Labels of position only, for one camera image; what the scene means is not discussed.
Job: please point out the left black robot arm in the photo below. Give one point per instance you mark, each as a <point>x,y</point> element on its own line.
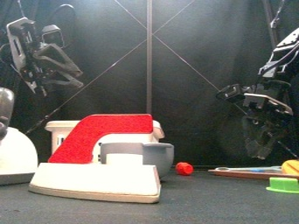
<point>5,62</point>

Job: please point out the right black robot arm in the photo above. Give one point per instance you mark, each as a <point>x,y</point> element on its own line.
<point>284,49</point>

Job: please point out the green toy nut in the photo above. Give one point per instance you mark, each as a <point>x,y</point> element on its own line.
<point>283,185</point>

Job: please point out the gray toy wrench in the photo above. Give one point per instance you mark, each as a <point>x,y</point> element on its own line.
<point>240,169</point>

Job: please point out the yellow toy piece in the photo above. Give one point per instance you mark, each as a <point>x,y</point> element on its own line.
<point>291,166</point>

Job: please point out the wooden board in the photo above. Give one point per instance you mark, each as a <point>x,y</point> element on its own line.
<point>248,174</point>

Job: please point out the white plastic basket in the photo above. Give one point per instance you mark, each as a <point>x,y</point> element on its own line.
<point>61,128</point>

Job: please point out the gray toy mixing bowl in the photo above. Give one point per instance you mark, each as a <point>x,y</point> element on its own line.
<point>157,156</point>

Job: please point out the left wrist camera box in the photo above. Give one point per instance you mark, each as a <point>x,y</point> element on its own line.
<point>52,35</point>

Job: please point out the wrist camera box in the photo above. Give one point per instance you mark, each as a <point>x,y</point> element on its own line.
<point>52,35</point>
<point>232,93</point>

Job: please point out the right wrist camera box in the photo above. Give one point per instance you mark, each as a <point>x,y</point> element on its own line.
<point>232,93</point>

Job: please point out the vertical metal frame pole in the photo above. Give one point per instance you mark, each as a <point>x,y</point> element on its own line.
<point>148,58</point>

